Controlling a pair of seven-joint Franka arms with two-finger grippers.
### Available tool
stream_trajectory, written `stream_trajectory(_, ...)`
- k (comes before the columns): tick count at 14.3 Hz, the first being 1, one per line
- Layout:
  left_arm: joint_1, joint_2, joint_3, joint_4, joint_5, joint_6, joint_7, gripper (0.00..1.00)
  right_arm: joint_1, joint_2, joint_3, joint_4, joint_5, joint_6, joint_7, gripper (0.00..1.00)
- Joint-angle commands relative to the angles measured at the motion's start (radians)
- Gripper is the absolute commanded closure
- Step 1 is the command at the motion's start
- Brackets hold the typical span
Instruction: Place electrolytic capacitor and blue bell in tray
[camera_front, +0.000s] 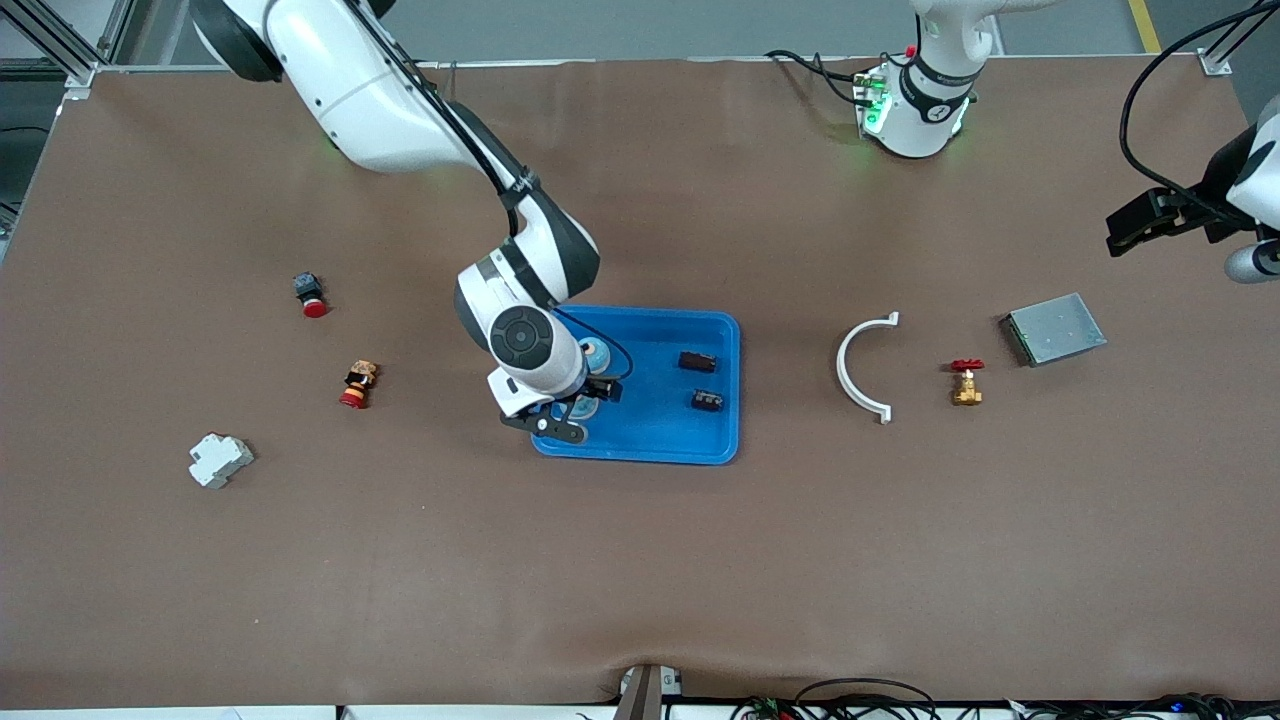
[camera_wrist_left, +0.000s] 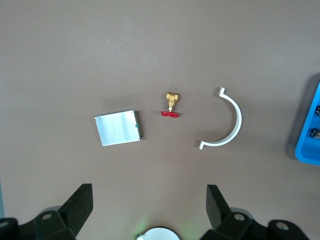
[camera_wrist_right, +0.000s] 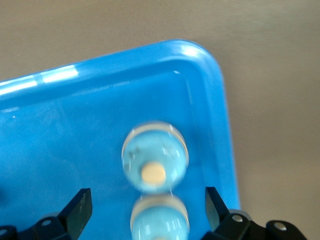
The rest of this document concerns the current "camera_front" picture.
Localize white circuit breaker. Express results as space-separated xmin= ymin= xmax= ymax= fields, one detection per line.
xmin=188 ymin=433 xmax=255 ymax=490

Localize black base power cable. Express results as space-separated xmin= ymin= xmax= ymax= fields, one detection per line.
xmin=765 ymin=48 xmax=871 ymax=106

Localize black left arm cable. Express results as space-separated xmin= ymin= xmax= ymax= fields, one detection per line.
xmin=1118 ymin=0 xmax=1280 ymax=206

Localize brown table mat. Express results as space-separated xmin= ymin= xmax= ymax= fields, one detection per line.
xmin=0 ymin=55 xmax=1280 ymax=713

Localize blue plastic tray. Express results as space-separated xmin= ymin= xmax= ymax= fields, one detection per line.
xmin=530 ymin=305 xmax=742 ymax=466

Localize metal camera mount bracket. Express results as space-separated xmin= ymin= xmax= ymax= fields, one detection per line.
xmin=612 ymin=663 xmax=683 ymax=720

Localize black looped cable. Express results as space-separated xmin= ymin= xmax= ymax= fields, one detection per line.
xmin=795 ymin=678 xmax=941 ymax=720

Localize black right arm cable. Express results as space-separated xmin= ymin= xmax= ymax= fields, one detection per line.
xmin=345 ymin=0 xmax=635 ymax=383

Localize white half-ring pipe clamp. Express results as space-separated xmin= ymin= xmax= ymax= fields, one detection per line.
xmin=836 ymin=312 xmax=900 ymax=425

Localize black cable bundle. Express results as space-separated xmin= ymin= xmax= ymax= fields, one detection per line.
xmin=1010 ymin=692 xmax=1280 ymax=720

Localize silver metal power module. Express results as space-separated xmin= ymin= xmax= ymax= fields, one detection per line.
xmin=999 ymin=292 xmax=1109 ymax=368

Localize red yellow push button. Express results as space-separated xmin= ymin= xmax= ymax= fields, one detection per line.
xmin=339 ymin=360 xmax=380 ymax=410

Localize aluminium frame profile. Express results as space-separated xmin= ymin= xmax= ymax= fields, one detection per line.
xmin=1200 ymin=0 xmax=1280 ymax=76
xmin=0 ymin=0 xmax=136 ymax=101

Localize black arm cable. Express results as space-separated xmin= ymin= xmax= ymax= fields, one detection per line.
xmin=1118 ymin=0 xmax=1280 ymax=206
xmin=345 ymin=0 xmax=635 ymax=383

